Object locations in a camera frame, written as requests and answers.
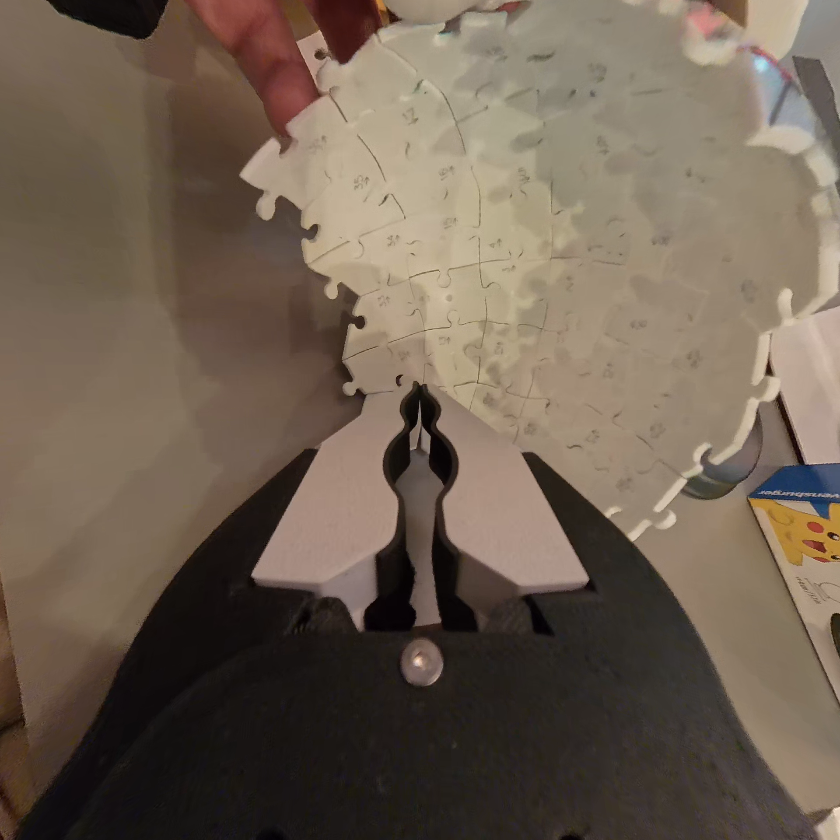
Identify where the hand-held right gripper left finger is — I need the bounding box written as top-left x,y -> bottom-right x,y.
251,382 -> 421,632

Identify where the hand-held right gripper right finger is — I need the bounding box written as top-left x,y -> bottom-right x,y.
420,384 -> 589,634

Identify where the partly built puzzle ball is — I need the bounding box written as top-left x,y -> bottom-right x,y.
239,0 -> 840,542

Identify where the black round ball stand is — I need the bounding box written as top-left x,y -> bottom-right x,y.
682,420 -> 762,501

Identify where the blue puzzle box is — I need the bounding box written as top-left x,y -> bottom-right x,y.
748,462 -> 840,706

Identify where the person's left hand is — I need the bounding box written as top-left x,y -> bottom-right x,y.
184,0 -> 385,137

